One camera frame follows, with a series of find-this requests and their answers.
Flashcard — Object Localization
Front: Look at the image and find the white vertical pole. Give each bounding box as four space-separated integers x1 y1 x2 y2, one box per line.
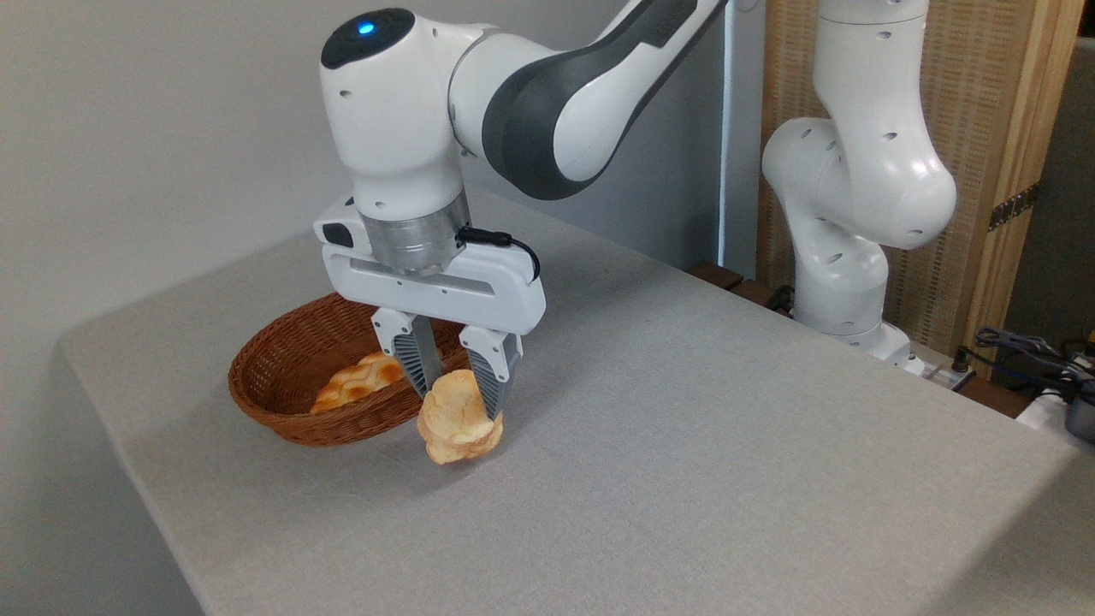
718 0 738 268

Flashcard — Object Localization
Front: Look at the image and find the metal screen hinge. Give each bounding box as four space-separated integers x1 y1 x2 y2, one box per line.
988 183 1041 233

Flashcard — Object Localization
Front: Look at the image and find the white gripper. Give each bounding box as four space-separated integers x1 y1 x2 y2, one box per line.
322 244 547 422

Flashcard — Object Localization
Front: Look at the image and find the golden braided bread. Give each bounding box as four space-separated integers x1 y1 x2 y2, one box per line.
310 351 407 416

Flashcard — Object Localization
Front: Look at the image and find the blue grey cable bundle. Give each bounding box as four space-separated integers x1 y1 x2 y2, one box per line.
974 327 1095 396

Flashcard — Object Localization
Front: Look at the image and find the brown wicker basket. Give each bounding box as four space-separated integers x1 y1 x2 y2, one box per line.
228 293 473 447

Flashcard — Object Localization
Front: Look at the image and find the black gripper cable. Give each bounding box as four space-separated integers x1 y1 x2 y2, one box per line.
458 225 542 283

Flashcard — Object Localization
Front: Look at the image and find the round pale bread roll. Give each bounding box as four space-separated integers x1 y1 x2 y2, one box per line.
417 370 505 465

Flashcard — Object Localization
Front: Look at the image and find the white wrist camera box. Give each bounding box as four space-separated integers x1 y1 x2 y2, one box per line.
313 195 374 254

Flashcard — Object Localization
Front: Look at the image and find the wooden woven folding screen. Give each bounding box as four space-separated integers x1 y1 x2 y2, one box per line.
757 0 1087 377

